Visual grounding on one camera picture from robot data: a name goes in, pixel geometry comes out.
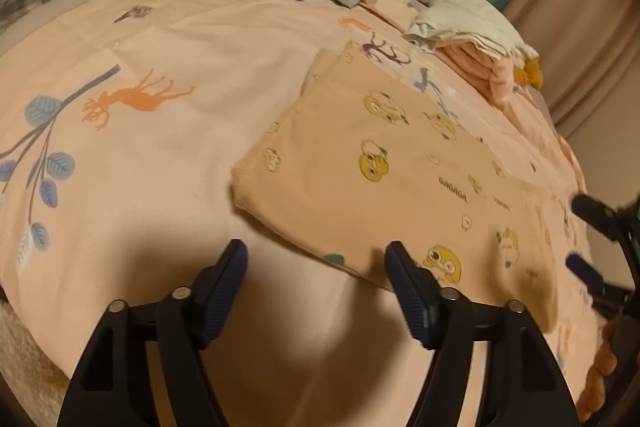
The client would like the white folded garment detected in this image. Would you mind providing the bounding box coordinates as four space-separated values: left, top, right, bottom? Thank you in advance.
402 7 527 58

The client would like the white goose plush toy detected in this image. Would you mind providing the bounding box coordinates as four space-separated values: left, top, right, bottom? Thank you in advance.
362 0 544 91

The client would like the pink folded garment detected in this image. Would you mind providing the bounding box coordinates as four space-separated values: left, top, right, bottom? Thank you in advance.
440 44 517 110

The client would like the pink duck-print long-sleeve shirt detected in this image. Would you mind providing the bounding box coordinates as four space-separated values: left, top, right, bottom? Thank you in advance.
231 39 576 334

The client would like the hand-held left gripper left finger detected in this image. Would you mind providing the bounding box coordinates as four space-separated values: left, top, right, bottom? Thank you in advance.
56 238 249 427

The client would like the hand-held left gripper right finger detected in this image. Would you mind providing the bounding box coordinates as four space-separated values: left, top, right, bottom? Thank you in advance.
384 241 581 427

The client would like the pink curtain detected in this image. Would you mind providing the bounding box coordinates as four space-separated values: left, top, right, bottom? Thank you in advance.
300 0 640 138

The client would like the cream fluffy rug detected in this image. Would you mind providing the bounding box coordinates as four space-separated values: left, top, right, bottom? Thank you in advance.
0 297 77 427

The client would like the person's right hand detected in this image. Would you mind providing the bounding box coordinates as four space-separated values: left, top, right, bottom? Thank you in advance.
575 319 622 423

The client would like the pink animal-print bedsheet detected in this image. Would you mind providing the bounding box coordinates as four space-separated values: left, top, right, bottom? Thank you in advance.
0 0 602 427

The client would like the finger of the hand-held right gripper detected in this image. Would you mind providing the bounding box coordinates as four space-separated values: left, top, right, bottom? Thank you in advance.
565 253 607 297
571 193 632 239

